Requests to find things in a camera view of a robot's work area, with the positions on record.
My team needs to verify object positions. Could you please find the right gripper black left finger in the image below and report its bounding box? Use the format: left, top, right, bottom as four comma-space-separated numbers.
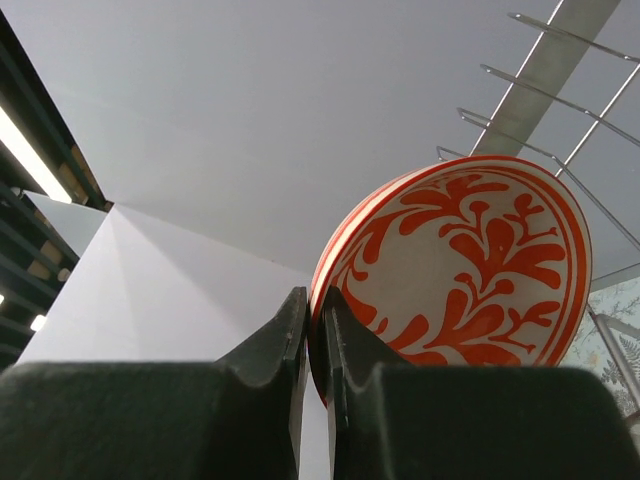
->
1, 287, 307, 479

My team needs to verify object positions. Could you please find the stainless steel dish rack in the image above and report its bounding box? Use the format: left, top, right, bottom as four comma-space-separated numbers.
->
458, 1, 639, 423

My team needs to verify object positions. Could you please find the orange white patterned bowl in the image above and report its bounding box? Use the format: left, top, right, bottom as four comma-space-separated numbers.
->
308, 155, 593, 394

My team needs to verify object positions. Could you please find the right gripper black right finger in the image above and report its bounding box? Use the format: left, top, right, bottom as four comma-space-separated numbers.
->
322, 288, 639, 479

